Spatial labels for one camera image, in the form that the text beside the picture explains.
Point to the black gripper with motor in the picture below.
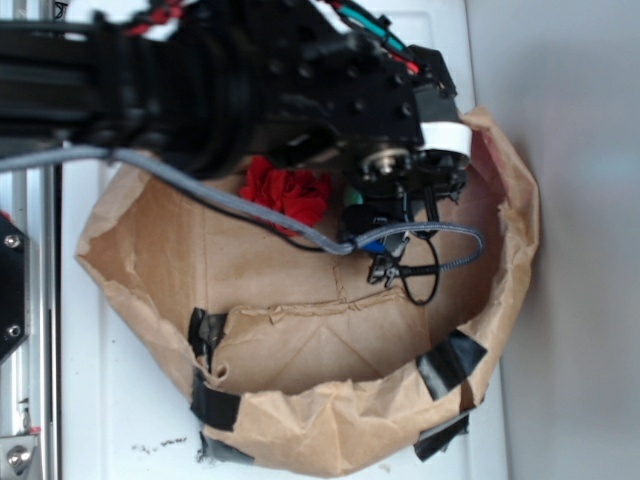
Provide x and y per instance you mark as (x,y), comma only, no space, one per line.
(382,113)

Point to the green dimpled foam ball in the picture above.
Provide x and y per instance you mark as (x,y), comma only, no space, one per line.
(352,197)

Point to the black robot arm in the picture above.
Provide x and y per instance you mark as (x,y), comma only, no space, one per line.
(185,89)

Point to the crumpled red paper ball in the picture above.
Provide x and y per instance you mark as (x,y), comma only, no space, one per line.
(298,194)

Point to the black tape strip right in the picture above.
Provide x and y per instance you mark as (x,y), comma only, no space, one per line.
(443,368)

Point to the black tape strip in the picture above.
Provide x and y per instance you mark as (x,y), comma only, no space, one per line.
(443,368)
(212,406)

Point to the brown paper bag tray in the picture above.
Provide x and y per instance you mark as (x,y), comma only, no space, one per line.
(324,363)

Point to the black tape strip left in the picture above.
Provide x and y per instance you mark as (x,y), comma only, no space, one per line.
(212,406)

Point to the aluminium extrusion rail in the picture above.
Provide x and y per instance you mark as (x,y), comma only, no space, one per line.
(30,445)

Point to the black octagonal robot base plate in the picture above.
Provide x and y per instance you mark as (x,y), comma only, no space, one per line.
(14,287)

